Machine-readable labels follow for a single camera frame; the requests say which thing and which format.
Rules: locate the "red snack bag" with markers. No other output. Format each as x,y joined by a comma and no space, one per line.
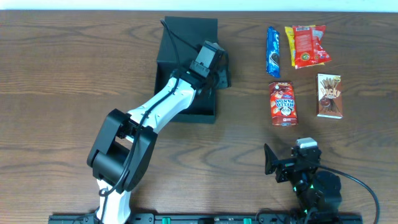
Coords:
308,46

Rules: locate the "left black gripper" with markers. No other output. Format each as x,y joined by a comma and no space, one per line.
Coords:
222,78

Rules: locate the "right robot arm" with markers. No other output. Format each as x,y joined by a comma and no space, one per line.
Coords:
318,192

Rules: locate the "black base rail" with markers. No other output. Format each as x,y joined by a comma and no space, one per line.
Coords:
148,218

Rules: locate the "yellow snack bag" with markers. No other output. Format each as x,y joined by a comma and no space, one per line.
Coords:
289,43

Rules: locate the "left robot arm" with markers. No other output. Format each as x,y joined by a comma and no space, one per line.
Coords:
124,145

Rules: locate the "red Hello Panda box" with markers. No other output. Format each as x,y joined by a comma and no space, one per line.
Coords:
283,104

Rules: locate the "brown Pocky box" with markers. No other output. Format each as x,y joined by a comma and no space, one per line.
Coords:
329,94

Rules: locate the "blue Oreo cookie pack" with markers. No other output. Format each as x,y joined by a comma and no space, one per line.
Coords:
272,53

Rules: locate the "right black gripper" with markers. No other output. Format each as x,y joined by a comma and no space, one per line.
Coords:
282,170

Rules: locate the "black gift box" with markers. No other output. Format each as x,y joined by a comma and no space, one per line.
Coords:
191,33

